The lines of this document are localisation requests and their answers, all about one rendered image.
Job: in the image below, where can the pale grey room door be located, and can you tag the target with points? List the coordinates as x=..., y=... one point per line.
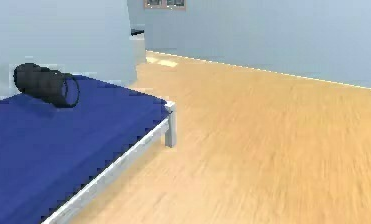
x=138, y=46

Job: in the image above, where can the brown framed window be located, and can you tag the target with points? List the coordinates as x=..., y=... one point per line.
x=164, y=3

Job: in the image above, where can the blue bed with white frame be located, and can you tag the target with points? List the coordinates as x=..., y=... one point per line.
x=69, y=143

